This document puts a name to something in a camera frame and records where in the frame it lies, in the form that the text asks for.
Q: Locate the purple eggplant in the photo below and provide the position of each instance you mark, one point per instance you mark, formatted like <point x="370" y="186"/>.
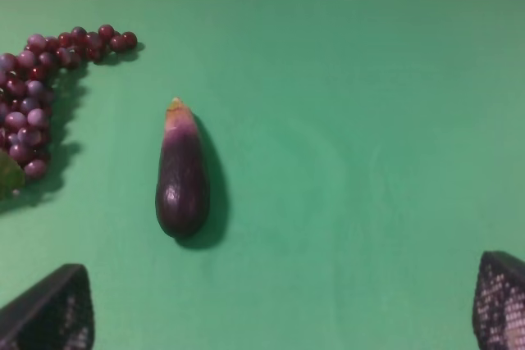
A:
<point x="182" y="198"/>

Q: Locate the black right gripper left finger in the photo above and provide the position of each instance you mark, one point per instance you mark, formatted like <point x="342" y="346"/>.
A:
<point x="55" y="313"/>

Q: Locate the red grape bunch with leaf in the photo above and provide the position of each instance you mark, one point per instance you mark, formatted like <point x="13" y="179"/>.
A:
<point x="29" y="88"/>

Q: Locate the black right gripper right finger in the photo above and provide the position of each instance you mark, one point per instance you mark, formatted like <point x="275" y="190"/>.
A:
<point x="498" y="303"/>

